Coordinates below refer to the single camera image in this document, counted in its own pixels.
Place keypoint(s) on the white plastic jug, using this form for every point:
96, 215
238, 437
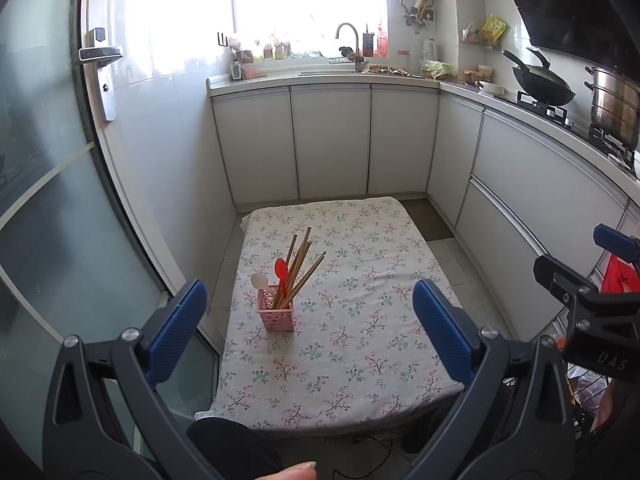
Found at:
430, 50

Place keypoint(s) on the person's left hand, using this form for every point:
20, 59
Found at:
290, 472

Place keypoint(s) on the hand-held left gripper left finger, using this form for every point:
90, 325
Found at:
177, 330

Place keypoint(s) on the red plastic bag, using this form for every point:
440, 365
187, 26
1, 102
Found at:
617, 277

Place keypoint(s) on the bag of green vegetables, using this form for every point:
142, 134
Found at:
440, 67

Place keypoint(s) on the floral tablecloth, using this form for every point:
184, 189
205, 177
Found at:
360, 310

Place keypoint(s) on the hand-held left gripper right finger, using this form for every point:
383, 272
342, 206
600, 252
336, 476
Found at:
440, 330

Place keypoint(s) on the black wall hook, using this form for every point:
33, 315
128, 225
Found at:
223, 39

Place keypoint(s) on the wall shelf with condiments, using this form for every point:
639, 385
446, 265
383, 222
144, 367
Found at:
477, 37

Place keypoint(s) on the red bottle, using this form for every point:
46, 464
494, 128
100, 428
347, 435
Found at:
382, 45

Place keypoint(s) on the white plastic spoon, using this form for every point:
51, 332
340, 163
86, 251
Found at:
258, 281

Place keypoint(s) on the white cabinet door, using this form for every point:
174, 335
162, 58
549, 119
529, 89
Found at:
330, 145
402, 140
255, 150
452, 160

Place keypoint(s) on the small windowsill bottles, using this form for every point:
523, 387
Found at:
277, 50

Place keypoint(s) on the black wok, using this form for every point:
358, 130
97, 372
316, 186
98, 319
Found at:
547, 90

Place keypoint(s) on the frosted glass sliding door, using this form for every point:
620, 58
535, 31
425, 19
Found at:
50, 210

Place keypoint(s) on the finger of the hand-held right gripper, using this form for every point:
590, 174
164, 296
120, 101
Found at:
562, 280
617, 242

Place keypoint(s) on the brown floor mat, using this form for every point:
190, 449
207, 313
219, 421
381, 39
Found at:
430, 220

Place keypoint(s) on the black gas stove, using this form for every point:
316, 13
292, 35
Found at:
555, 112

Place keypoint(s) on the person's dark trouser leg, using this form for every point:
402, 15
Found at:
225, 450

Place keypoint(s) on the stack of small bowls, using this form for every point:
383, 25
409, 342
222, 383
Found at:
480, 74

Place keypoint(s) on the pile of wooden chopsticks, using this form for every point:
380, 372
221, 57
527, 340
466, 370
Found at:
301, 252

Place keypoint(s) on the bright kitchen window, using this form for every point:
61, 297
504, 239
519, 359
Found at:
300, 0

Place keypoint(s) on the person's right hand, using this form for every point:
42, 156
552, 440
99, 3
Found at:
609, 405

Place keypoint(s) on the black range hood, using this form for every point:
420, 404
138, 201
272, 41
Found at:
575, 5

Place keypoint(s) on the clear glass jar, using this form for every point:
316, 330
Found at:
406, 59

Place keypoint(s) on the pink lattice utensil holder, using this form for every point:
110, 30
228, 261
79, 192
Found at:
275, 317

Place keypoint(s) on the metal kitchen faucet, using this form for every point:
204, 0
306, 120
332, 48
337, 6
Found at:
356, 45

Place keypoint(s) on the red plastic spoon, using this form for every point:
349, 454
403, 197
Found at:
281, 266

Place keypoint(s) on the white bowl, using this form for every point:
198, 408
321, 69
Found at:
492, 89

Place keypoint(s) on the steel steamer pot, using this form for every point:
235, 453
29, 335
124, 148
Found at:
615, 105

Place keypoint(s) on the dark brown bottle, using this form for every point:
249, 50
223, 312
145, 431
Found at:
368, 42

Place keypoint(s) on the white cabinet drawer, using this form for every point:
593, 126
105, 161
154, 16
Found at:
505, 260
540, 175

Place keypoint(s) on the yellow snack bag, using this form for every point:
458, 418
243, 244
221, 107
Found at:
493, 27

